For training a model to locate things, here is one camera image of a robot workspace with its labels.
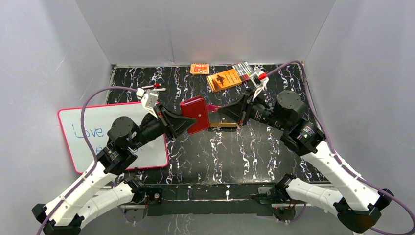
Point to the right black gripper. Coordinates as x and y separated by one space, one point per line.
239 111

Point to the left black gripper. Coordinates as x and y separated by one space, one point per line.
163 120

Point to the red card holder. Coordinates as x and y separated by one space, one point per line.
197 108

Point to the yellow oval tray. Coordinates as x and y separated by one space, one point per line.
223 125

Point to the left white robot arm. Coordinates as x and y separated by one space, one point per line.
127 131

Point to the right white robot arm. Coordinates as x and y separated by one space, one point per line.
357 206

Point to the small orange card box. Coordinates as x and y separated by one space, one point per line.
199 68

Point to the orange book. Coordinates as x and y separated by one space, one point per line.
223 80

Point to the coloured marker set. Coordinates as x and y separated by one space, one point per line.
244 70

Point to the orange white marker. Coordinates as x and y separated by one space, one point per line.
160 89

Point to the pink framed whiteboard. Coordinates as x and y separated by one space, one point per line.
84 129

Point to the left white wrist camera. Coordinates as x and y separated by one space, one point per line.
149 99

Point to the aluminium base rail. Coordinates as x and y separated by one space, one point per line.
203 199

